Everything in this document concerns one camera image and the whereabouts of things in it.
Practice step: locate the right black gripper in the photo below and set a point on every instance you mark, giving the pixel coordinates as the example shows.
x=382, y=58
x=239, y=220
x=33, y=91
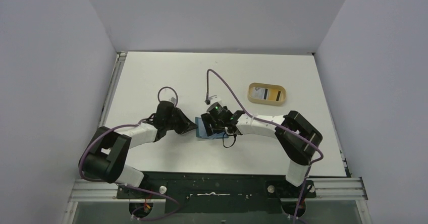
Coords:
x=208, y=124

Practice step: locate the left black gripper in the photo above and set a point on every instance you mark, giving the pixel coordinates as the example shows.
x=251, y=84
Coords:
x=186, y=124

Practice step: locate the blue leather card holder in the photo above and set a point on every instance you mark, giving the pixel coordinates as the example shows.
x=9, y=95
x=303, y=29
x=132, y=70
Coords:
x=202, y=134

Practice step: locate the white credit card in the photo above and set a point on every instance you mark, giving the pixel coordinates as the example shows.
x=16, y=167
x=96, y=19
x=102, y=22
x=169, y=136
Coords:
x=259, y=93

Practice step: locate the yellow credit card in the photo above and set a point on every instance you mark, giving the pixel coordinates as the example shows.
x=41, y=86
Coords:
x=274, y=95

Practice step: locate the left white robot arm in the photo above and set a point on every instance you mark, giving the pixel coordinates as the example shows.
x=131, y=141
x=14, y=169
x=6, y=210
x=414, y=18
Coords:
x=104, y=158

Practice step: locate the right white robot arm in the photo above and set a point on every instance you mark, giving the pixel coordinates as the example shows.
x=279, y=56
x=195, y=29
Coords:
x=297, y=136

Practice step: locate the beige oval tray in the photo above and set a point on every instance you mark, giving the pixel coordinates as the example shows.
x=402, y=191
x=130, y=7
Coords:
x=268, y=86

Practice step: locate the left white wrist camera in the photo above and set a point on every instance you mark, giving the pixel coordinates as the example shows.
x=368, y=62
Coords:
x=174, y=101

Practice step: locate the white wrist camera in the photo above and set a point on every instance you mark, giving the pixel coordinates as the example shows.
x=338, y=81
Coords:
x=214, y=99
x=174, y=101

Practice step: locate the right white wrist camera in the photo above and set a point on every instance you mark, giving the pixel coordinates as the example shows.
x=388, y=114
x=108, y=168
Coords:
x=214, y=99

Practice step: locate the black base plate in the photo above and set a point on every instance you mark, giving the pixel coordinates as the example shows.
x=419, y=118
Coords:
x=215, y=193

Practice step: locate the aluminium rail frame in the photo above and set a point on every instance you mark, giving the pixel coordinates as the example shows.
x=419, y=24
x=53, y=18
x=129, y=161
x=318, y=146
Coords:
x=141, y=80

